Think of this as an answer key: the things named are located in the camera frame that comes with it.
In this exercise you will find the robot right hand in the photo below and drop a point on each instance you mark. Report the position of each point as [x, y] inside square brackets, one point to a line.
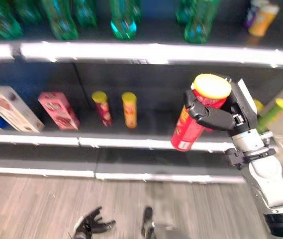
[218, 119]

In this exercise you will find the white snack box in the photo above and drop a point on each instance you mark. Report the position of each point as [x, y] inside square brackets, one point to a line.
[12, 109]

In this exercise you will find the red chip can yellow lid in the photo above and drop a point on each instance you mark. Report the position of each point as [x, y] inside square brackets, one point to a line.
[187, 133]

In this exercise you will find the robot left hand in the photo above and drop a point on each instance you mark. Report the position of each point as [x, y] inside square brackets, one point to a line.
[91, 224]

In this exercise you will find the dark shelving unit white edges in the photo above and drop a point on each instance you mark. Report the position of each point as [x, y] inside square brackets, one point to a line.
[141, 53]

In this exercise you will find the green plastic bottle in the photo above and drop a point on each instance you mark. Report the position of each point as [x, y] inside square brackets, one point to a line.
[184, 12]
[85, 13]
[198, 28]
[61, 23]
[4, 22]
[28, 10]
[123, 25]

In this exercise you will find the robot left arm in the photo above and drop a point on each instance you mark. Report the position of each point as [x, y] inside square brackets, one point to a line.
[80, 236]

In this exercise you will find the dark red chip can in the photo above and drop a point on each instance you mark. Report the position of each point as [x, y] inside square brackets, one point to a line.
[104, 112]

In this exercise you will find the orange chip can yellow lid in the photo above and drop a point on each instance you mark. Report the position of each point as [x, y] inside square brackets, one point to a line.
[130, 112]

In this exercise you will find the green chip can yellow lid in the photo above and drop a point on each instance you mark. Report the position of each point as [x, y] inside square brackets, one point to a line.
[271, 114]

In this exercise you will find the pink snack box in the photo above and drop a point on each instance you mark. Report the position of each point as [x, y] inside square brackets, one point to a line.
[58, 110]

